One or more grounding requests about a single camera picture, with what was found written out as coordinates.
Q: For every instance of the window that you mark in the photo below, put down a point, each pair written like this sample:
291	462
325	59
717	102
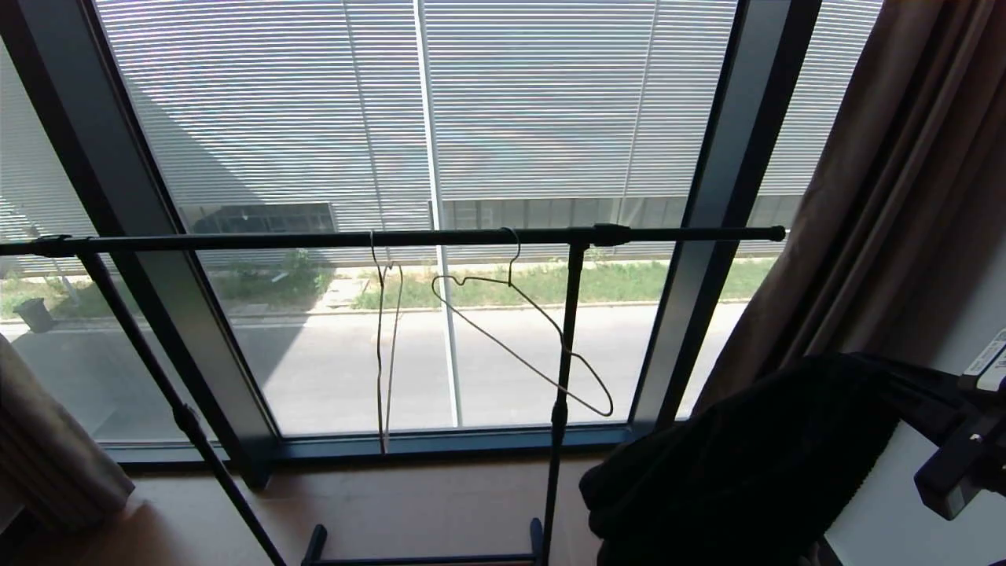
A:
550	102

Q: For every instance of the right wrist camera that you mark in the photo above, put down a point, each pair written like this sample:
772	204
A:
992	363

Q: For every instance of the brown curtain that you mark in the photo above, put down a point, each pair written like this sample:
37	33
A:
880	196
47	448

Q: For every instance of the black clothes rack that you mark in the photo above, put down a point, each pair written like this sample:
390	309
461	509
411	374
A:
314	240

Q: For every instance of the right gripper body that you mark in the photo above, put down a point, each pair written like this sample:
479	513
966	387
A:
967	464

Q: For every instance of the pink clothes hanger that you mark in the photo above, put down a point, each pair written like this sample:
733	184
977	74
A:
380	354
503	346

